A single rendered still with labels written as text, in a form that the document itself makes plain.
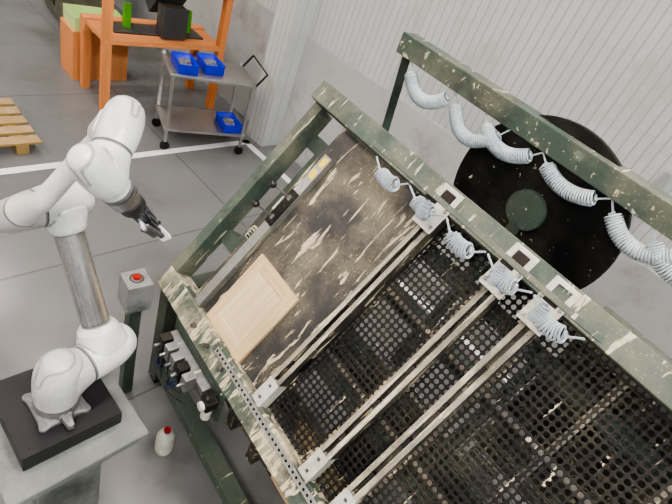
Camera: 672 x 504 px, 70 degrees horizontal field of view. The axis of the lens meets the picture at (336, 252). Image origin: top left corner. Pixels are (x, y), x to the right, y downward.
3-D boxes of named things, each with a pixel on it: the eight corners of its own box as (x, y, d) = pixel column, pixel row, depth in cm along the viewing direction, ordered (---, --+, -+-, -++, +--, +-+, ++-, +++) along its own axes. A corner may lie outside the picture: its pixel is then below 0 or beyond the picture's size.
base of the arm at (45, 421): (45, 443, 172) (45, 435, 168) (20, 397, 181) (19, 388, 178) (96, 418, 185) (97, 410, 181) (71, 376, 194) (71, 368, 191)
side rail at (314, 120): (186, 269, 256) (171, 264, 246) (326, 112, 241) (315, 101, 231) (191, 277, 253) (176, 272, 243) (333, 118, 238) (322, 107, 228)
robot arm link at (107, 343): (76, 376, 190) (123, 347, 207) (101, 387, 182) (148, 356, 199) (12, 187, 160) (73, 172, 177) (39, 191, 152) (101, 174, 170)
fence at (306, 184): (199, 300, 238) (193, 298, 235) (329, 157, 225) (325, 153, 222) (204, 307, 236) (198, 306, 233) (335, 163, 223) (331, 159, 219)
